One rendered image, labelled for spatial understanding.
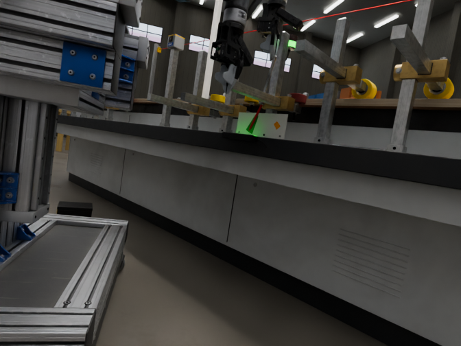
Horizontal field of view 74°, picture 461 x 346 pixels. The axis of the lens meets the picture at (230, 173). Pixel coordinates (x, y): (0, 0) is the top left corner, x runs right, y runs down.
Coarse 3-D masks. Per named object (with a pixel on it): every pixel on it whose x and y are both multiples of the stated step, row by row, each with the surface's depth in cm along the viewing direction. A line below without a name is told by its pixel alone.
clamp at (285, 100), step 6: (276, 96) 123; (282, 96) 121; (288, 96) 119; (282, 102) 120; (288, 102) 119; (294, 102) 122; (264, 108) 129; (270, 108) 125; (276, 108) 122; (282, 108) 121; (288, 108) 120
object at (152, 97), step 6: (150, 96) 135; (156, 96) 137; (156, 102) 140; (162, 102) 140; (168, 102) 142; (174, 102) 145; (180, 102) 147; (186, 108) 150; (192, 108) 153; (210, 114) 162; (216, 114) 165
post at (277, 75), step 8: (288, 40) 124; (280, 48) 123; (280, 56) 123; (280, 64) 123; (272, 72) 125; (280, 72) 124; (272, 80) 125; (280, 80) 125; (272, 88) 125; (280, 88) 126; (272, 112) 125
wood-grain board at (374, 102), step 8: (248, 104) 158; (256, 104) 154; (304, 104) 134; (312, 104) 131; (320, 104) 128; (336, 104) 124; (344, 104) 121; (352, 104) 119; (360, 104) 117; (368, 104) 115; (376, 104) 113; (384, 104) 111; (392, 104) 109; (416, 104) 104; (424, 104) 103; (432, 104) 101; (440, 104) 99; (448, 104) 98; (456, 104) 96
